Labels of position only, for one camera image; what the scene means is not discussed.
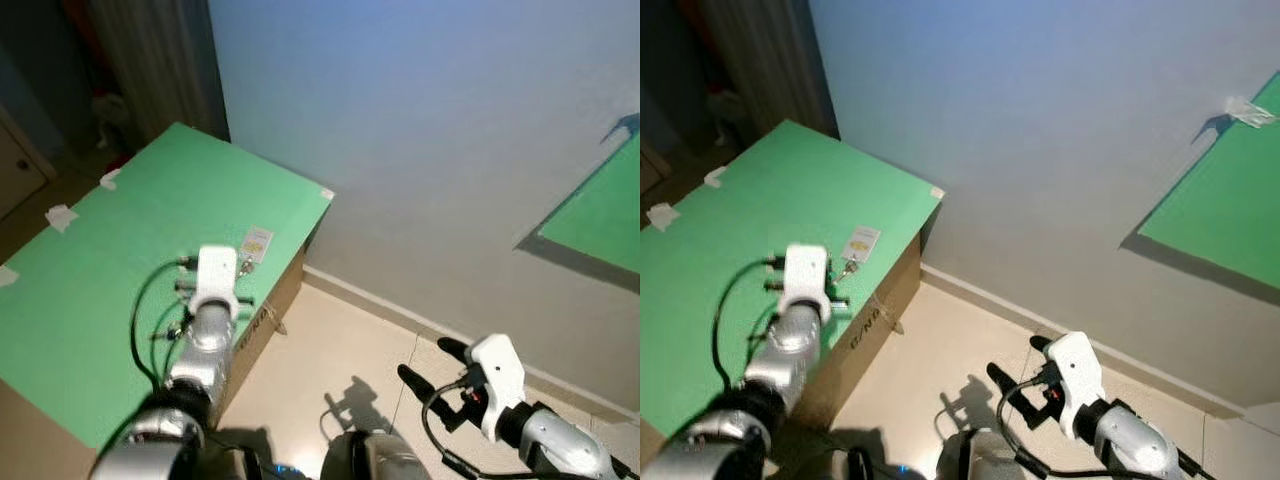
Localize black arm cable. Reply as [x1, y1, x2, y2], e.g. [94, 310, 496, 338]
[420, 376, 641, 480]
[129, 257, 201, 393]
[711, 256, 787, 393]
[996, 374, 1216, 480]

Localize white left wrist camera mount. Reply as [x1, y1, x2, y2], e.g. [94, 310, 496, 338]
[778, 243, 832, 324]
[190, 245, 242, 322]

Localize beige door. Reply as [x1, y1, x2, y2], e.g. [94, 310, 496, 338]
[0, 103, 58, 223]
[640, 138, 674, 198]

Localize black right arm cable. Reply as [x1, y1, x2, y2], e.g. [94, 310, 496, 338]
[420, 376, 641, 480]
[996, 374, 1216, 480]

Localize brown cardboard box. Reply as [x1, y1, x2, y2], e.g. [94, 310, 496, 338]
[640, 233, 924, 471]
[0, 245, 307, 480]

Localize crumpled white tape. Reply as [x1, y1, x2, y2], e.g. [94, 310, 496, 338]
[1224, 94, 1279, 130]

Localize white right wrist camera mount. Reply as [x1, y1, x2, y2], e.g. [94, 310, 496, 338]
[467, 334, 527, 443]
[1044, 331, 1107, 443]

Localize green board on wall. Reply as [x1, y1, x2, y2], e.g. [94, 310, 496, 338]
[1137, 72, 1280, 293]
[537, 132, 641, 274]

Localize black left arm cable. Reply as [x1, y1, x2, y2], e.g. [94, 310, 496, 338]
[711, 256, 787, 393]
[129, 257, 201, 393]

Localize keys with white tag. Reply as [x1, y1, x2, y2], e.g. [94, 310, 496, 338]
[236, 226, 275, 278]
[836, 225, 883, 282]

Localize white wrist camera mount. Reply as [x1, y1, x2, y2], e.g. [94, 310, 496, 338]
[190, 245, 242, 322]
[778, 243, 832, 324]
[467, 334, 527, 443]
[1044, 331, 1107, 443]

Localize grey curtain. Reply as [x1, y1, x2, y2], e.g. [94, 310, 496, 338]
[698, 0, 840, 140]
[86, 0, 232, 144]

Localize grey robot leg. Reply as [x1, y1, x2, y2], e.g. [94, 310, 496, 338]
[934, 427, 1013, 480]
[319, 429, 403, 480]

